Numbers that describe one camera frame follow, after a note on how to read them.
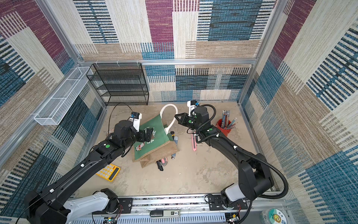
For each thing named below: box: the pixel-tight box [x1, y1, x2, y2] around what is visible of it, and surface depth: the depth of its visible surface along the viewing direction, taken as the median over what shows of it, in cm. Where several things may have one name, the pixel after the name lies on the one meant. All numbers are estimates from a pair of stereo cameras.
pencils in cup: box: [220, 110, 238, 130], surface depth 96 cm
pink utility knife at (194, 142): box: [191, 133, 198, 152], surface depth 98 cm
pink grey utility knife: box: [160, 157, 169, 167], surface depth 89 cm
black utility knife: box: [155, 159, 164, 171], surface depth 89 cm
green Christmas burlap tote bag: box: [132, 103, 180, 168], surface depth 84 cm
